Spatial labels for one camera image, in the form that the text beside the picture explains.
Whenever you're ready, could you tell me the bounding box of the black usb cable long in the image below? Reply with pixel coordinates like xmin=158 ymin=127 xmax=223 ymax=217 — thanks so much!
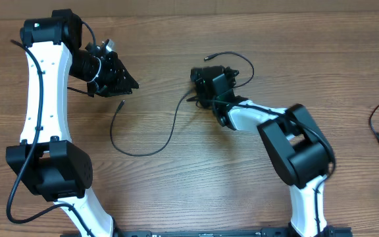
xmin=109 ymin=89 xmax=193 ymax=157

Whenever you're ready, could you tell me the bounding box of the black usb cable short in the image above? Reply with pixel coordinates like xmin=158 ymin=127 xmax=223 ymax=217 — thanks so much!
xmin=203 ymin=51 xmax=255 ymax=90

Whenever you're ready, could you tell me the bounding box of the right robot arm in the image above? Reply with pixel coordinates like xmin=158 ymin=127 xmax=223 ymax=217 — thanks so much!
xmin=190 ymin=66 xmax=336 ymax=236

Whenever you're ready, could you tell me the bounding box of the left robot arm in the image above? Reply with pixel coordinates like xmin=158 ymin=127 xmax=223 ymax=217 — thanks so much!
xmin=6 ymin=9 xmax=139 ymax=236

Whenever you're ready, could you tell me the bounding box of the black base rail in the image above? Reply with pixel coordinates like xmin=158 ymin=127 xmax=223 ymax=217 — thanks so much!
xmin=61 ymin=225 xmax=353 ymax=237

